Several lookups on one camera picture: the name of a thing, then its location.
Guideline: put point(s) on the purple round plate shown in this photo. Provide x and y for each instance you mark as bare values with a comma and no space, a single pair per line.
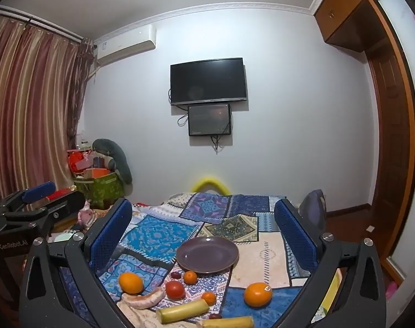
207,255

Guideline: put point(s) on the small tangerine front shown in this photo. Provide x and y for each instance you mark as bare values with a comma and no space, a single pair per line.
210,298

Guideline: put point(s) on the small tangerine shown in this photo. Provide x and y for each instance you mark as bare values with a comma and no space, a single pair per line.
210,298
190,278

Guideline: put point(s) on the pink plush toy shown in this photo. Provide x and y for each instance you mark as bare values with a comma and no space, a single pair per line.
86,216

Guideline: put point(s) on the small black wall screen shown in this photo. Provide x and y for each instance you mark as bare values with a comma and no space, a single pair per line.
209,120

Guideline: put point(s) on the blue patchwork bedspread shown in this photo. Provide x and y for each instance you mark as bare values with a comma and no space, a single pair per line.
154,233

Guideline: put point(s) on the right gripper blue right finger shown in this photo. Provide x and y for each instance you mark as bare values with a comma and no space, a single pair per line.
360,300

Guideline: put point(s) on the red tomato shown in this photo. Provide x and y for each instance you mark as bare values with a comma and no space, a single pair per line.
175,290

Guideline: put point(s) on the brown overhead cabinet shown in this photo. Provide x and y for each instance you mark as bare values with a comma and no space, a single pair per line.
350,24

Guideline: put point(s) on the red gift boxes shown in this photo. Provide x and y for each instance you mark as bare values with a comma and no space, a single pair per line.
87,164

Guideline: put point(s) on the yellow curved foam object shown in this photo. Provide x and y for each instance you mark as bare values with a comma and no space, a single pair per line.
210,183

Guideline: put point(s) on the purple chair back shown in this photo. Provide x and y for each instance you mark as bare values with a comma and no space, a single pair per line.
313,208

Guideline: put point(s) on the large orange without sticker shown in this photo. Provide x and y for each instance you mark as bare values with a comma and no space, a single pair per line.
131,283

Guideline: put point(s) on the dark red jujube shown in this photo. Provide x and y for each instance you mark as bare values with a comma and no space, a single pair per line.
175,275
215,316

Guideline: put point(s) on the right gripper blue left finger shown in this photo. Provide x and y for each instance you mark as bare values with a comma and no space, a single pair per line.
61,287

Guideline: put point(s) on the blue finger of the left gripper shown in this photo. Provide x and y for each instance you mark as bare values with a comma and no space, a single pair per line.
44,218
38,191

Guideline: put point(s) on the striped red curtain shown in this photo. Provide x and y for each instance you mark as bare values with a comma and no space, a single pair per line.
42,88

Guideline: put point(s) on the large orange with sticker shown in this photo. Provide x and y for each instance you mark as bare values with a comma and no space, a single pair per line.
258,294

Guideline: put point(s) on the black wall television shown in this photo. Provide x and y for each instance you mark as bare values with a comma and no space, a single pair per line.
208,81

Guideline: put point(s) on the green sugarcane piece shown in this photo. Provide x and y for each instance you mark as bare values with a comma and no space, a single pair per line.
238,322

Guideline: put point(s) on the white air conditioner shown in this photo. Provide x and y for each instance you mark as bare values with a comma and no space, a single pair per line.
127,44

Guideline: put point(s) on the yellow sugarcane piece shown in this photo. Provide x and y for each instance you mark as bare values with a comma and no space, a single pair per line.
182,311

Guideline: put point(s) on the grey green plush pillow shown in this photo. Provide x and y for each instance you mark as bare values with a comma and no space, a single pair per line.
113,150

